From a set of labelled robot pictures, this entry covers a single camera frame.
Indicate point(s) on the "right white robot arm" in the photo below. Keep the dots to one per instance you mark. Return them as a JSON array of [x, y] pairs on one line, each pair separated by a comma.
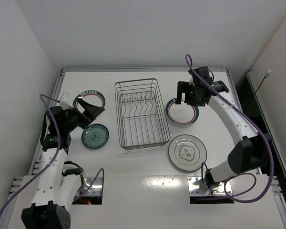
[[250, 151]]

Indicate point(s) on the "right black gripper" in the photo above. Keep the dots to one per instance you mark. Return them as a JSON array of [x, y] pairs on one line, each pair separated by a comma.
[[187, 89]]

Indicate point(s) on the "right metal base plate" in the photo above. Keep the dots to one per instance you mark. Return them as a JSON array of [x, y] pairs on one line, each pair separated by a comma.
[[198, 189]]

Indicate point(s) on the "metal base plate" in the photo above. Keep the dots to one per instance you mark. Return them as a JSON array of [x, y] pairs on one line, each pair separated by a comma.
[[198, 189], [89, 189]]

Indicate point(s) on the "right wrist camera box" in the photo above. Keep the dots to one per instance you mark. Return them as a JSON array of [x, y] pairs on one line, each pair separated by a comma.
[[203, 72]]

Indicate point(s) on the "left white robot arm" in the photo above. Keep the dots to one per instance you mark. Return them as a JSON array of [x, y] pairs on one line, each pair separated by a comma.
[[57, 187]]

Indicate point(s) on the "white plate with chinese characters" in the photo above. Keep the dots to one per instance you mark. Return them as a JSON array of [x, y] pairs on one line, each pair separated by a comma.
[[187, 153]]

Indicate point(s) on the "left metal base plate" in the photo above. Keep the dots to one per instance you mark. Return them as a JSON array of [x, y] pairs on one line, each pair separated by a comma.
[[89, 189]]

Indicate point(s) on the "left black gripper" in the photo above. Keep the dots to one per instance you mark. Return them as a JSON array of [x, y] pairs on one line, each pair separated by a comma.
[[81, 114]]

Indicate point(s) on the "blue floral small plate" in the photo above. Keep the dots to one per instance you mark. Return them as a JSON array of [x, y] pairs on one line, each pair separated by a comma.
[[95, 136]]

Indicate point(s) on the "grey wire dish rack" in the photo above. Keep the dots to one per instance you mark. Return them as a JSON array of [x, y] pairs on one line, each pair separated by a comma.
[[141, 117]]

